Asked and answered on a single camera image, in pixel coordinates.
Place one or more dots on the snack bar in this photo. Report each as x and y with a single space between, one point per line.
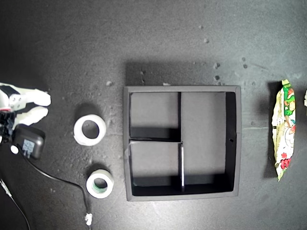
284 134

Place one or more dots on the wide white tape roll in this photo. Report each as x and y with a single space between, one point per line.
78 130

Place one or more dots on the white tape roll green core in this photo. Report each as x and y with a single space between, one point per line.
90 185

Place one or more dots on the black tray with wells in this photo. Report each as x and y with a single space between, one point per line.
204 134

